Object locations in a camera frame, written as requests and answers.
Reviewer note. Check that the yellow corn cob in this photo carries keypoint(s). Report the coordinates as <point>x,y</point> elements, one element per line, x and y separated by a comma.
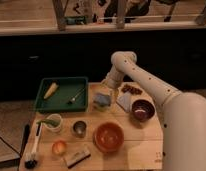
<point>53,87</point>

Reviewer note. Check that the small metal cup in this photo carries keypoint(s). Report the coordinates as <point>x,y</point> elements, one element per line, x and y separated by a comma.
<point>79,129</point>

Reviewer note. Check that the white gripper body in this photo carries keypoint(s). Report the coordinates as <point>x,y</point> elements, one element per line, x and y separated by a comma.
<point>110,83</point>

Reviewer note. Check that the brown grape bunch toy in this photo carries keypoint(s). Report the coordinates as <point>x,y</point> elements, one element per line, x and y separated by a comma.
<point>131,89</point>

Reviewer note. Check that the metal spoon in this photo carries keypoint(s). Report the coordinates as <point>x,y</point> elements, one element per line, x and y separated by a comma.
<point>73,99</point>

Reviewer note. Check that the dark red bowl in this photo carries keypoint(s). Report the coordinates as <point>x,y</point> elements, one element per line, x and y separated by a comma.
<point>142,110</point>

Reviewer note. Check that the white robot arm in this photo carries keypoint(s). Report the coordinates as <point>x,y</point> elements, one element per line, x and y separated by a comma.
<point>184,134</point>

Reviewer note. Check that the white dish brush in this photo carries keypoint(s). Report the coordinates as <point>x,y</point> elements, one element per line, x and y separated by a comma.
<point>30,158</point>

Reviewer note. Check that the orange bowl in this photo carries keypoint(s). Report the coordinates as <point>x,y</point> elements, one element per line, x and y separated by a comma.
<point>108,137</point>

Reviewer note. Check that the green vegetable toy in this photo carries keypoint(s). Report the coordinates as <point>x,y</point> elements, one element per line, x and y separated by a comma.
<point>48,122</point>

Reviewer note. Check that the wooden block brush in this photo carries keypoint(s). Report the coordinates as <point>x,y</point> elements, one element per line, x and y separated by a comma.
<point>77,157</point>

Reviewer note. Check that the orange plastic cup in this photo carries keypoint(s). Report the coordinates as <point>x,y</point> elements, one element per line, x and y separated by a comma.
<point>59,147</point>

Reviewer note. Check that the green plastic tray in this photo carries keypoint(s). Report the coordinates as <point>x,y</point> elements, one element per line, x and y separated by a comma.
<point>67,88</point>

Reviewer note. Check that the white cup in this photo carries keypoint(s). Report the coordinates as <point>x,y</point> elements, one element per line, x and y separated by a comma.
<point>57,118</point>

